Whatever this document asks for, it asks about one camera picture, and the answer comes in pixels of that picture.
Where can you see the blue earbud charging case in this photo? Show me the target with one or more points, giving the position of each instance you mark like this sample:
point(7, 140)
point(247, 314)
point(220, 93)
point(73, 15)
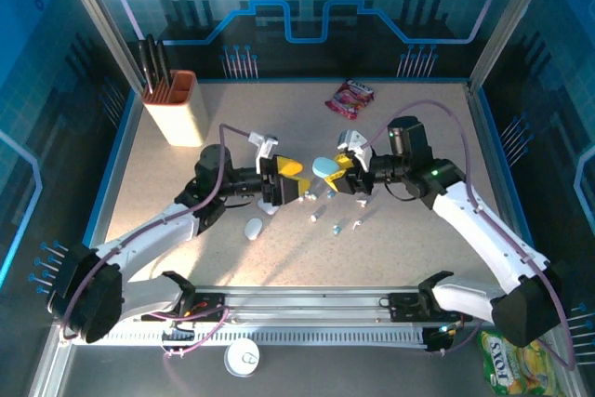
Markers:
point(324, 168)

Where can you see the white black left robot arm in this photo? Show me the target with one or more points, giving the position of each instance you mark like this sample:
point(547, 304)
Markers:
point(153, 229)

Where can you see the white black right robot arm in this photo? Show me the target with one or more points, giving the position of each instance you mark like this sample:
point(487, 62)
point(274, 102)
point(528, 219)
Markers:
point(488, 229)

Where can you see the red candy bag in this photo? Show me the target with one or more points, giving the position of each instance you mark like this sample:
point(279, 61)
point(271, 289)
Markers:
point(349, 99)

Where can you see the beige knife block orange top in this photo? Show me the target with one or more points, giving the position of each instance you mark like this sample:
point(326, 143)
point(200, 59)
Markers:
point(181, 118)

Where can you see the white round lid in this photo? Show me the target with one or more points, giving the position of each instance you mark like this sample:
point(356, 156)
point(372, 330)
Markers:
point(241, 360)

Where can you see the green yellow candy bag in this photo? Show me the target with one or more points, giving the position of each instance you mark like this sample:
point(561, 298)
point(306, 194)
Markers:
point(511, 364)

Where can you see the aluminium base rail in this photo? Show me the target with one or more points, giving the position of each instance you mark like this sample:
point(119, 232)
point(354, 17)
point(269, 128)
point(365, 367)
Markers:
point(302, 304)

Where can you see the aluminium frame post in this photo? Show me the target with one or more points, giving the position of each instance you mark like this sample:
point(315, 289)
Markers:
point(510, 20)
point(103, 20)

